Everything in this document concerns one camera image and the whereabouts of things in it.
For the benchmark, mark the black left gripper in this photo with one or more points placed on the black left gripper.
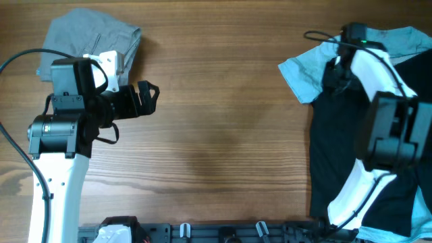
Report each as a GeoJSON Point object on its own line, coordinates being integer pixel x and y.
{"type": "Point", "coordinates": [148, 104]}

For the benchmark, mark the black shorts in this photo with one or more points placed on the black shorts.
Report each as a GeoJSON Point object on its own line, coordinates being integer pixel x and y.
{"type": "Point", "coordinates": [337, 114]}

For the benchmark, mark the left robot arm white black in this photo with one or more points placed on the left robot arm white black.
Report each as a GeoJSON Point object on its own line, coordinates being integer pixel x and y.
{"type": "Point", "coordinates": [61, 142]}

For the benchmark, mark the folded grey shirt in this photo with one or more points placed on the folded grey shirt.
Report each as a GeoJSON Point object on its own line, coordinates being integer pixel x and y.
{"type": "Point", "coordinates": [85, 31]}

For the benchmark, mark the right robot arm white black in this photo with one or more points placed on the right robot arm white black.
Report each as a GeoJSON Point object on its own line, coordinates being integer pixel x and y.
{"type": "Point", "coordinates": [394, 132]}

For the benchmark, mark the light blue t-shirt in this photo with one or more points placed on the light blue t-shirt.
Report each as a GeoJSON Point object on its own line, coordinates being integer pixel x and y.
{"type": "Point", "coordinates": [303, 75]}

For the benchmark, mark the black mounting rail base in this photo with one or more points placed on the black mounting rail base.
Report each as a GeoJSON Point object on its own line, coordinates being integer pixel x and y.
{"type": "Point", "coordinates": [128, 229]}

